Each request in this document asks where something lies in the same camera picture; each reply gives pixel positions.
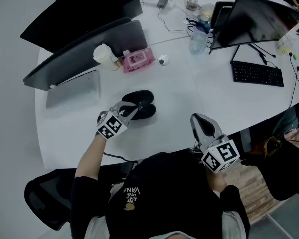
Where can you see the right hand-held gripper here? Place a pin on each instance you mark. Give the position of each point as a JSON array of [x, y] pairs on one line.
[[221, 155]]

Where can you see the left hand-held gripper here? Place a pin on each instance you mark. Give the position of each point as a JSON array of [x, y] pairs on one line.
[[112, 127]]

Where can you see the black shoe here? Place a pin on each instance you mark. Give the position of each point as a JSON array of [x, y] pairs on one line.
[[142, 96]]

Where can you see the person's left forearm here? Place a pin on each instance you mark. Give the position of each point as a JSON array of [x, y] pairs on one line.
[[89, 158]]

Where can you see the person's right forearm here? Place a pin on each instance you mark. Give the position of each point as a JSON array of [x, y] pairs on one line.
[[215, 180]]

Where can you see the black chair armrest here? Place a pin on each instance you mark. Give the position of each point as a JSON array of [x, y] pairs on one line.
[[245, 141]]

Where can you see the small tan bottle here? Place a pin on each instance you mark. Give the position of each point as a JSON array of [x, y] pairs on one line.
[[116, 64]]

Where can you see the pink wet wipes pack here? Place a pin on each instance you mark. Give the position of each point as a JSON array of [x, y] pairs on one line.
[[137, 60]]

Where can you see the silver laptop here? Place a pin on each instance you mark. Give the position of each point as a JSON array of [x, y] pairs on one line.
[[73, 89]]

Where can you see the white lidded cup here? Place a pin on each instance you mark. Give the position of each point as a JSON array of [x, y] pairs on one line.
[[103, 55]]

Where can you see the white round desk grommet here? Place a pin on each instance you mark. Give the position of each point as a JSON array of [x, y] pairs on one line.
[[163, 60]]

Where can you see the person's black printed t-shirt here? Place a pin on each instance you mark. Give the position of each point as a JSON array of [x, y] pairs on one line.
[[169, 185]]

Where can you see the dark grey monitor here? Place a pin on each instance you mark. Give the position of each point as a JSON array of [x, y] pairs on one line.
[[89, 50]]

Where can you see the black keyboard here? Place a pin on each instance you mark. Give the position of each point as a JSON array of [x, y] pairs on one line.
[[256, 73]]

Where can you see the clear plastic water bottle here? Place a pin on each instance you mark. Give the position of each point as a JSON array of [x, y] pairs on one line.
[[198, 42]]

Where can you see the black bag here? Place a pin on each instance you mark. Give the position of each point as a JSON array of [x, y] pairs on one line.
[[284, 169]]

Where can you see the large black monitor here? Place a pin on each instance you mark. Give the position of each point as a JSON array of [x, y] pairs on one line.
[[84, 14]]

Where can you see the dark blue scissors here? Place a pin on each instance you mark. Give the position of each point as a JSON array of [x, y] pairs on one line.
[[196, 23]]

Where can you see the teal face mask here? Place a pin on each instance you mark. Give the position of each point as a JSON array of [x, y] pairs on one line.
[[172, 236]]

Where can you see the black power adapter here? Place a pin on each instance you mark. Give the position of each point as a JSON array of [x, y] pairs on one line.
[[162, 2]]

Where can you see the black tablet stand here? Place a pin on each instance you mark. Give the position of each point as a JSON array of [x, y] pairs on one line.
[[221, 14]]

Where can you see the black monitor with stand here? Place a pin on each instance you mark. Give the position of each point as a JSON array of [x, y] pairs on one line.
[[254, 21]]

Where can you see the black office chair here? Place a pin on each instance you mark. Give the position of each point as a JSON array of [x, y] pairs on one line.
[[47, 203]]

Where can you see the person's light grey shorts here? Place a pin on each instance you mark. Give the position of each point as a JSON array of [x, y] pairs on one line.
[[94, 229]]

